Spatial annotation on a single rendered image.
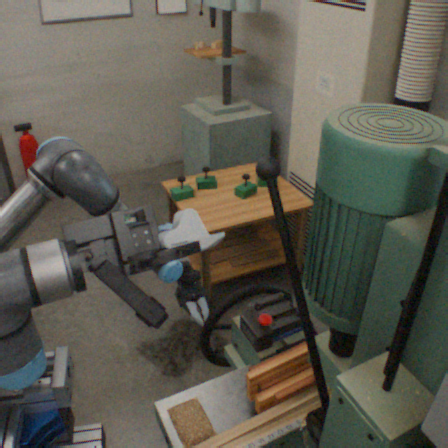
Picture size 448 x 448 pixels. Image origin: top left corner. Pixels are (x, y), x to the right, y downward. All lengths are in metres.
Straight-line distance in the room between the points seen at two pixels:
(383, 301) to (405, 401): 0.14
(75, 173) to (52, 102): 2.49
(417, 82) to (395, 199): 1.49
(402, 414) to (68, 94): 3.29
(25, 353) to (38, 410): 0.70
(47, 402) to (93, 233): 0.78
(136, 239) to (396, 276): 0.33
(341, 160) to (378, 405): 0.29
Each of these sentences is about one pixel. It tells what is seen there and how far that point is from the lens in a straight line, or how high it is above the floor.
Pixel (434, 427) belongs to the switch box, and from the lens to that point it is 0.47.
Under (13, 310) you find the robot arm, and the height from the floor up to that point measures 1.35.
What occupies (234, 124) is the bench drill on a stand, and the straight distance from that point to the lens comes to 2.94.
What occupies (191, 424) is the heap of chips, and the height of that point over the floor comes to 0.92.
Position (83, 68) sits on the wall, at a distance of 3.52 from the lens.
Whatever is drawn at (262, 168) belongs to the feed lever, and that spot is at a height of 1.44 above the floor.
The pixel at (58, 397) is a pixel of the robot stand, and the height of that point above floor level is 0.73.
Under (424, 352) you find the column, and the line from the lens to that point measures 0.53.
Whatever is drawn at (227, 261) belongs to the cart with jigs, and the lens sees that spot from 2.47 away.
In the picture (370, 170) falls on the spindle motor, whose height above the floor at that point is 1.47.
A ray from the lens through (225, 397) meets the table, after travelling 0.99.
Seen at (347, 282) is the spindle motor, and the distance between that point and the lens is 0.66.
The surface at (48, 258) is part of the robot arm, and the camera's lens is 0.55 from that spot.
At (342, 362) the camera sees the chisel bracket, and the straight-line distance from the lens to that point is 0.85.
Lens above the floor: 1.71
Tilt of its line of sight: 33 degrees down
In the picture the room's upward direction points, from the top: straight up
